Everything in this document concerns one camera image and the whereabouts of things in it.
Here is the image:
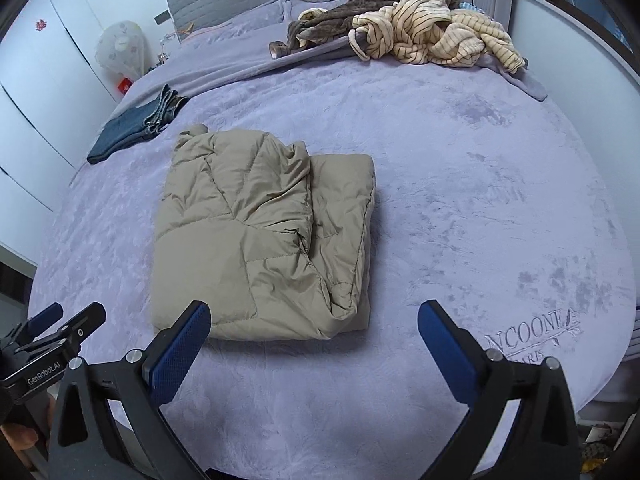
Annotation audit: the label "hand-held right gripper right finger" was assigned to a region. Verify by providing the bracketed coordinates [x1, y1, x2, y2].
[417, 300, 583, 480]

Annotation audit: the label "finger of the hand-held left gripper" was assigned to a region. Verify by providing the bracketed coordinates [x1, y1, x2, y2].
[15, 302, 107, 356]
[25, 302, 63, 341]

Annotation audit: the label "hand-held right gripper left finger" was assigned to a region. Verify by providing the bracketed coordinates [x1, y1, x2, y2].
[49, 300, 213, 480]

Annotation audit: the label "beige puffer jacket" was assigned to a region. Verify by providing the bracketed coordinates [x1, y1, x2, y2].
[150, 125, 377, 342]

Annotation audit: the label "person's left hand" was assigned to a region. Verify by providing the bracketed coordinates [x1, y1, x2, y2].
[0, 422, 40, 456]

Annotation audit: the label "folded blue jeans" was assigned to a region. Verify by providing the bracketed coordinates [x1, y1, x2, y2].
[86, 84, 190, 165]

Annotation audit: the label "white wardrobe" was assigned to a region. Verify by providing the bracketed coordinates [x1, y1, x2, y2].
[0, 0, 121, 266]

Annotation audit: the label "grey purple throw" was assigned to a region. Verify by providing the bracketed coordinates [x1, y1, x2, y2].
[270, 35, 548, 102]

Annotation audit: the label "plastic covered white fan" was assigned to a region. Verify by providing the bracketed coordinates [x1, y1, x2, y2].
[95, 20, 148, 93]

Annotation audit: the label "cream striped fleece garment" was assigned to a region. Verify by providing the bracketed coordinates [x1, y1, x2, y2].
[300, 0, 527, 75]

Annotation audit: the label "brown fuzzy garment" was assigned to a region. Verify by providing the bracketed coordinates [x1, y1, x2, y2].
[269, 0, 458, 61]

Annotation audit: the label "dark framed window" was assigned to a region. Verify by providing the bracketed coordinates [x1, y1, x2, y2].
[545, 0, 640, 61]

